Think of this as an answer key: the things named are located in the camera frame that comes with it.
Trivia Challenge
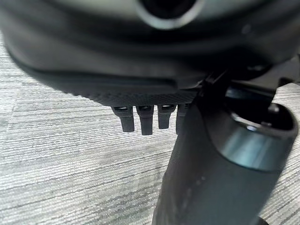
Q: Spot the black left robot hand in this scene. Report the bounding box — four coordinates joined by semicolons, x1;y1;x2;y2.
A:
0;0;300;225

